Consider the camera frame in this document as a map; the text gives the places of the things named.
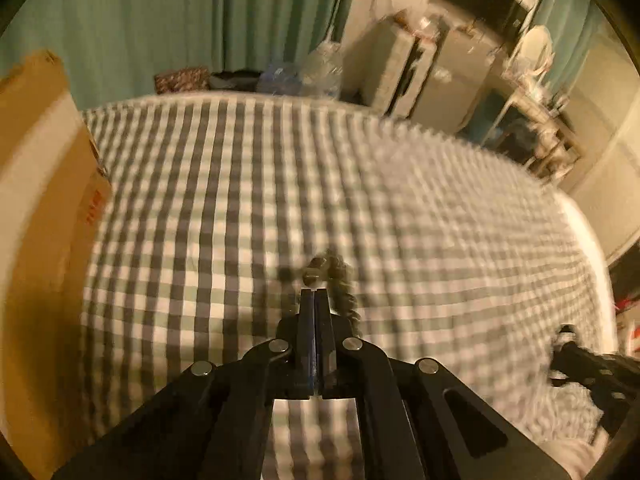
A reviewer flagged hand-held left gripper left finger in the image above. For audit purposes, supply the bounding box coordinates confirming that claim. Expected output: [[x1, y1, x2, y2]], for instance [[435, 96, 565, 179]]
[[50, 287, 317, 480]]

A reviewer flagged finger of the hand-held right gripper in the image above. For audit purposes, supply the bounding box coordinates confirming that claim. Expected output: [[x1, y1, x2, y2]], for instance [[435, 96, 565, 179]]
[[547, 325, 640, 443]]

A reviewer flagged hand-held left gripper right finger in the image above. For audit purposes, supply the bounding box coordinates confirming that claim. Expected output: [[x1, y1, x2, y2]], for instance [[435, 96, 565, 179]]
[[315, 287, 573, 480]]

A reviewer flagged brown braided cord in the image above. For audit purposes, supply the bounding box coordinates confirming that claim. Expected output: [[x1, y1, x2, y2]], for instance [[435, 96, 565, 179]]
[[300, 252, 363, 336]]

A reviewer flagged brown cardboard box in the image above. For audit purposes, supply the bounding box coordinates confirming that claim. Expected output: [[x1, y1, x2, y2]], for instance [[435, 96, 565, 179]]
[[0, 50, 113, 480]]

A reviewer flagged white mattress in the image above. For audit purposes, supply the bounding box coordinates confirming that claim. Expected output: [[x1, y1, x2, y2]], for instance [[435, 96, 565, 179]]
[[555, 192, 613, 266]]

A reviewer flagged light wooden desk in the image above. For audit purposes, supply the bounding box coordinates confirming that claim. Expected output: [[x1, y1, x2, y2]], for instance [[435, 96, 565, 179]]
[[495, 85, 583, 181]]

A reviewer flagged blue plastic water bottle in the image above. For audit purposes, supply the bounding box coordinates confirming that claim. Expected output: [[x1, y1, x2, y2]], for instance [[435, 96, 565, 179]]
[[257, 62, 306, 96]]

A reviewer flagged black bag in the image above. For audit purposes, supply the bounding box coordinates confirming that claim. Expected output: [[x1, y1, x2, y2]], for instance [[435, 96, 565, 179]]
[[207, 67, 266, 92]]

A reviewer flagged clear large water bottle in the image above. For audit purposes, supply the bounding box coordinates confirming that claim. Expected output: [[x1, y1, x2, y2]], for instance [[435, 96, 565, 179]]
[[300, 40, 346, 98]]

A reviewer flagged grey ribbed suitcase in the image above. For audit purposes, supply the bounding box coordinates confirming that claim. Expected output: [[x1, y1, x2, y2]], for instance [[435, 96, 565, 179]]
[[357, 17, 436, 118]]

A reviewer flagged grey mini fridge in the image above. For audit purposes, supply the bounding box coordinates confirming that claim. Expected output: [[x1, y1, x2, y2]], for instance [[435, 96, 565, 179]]
[[410, 27, 506, 133]]

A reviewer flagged patterned brown bag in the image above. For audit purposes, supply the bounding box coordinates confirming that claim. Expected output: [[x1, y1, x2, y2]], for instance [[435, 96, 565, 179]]
[[154, 65, 211, 96]]

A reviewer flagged narrow green curtain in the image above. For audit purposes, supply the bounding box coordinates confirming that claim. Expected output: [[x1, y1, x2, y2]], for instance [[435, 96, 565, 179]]
[[530, 0, 618, 106]]

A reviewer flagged wide green curtain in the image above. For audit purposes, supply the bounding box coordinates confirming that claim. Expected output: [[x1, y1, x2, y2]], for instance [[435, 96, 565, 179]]
[[0, 0, 363, 108]]

